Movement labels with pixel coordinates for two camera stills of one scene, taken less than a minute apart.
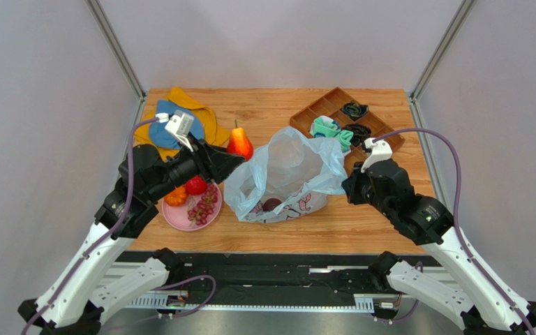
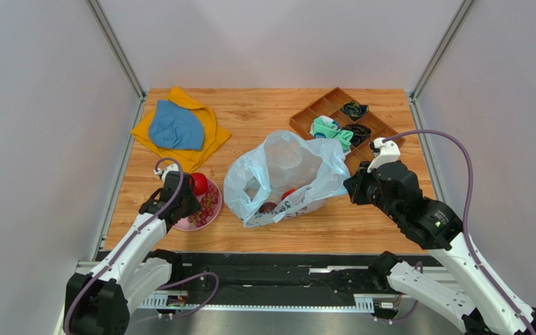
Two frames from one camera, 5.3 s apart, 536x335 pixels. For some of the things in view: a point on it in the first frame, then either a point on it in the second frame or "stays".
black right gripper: [358, 188] stays
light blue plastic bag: [287, 178] stays
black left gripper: [214, 165] → [194, 206]
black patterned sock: [354, 109] stays
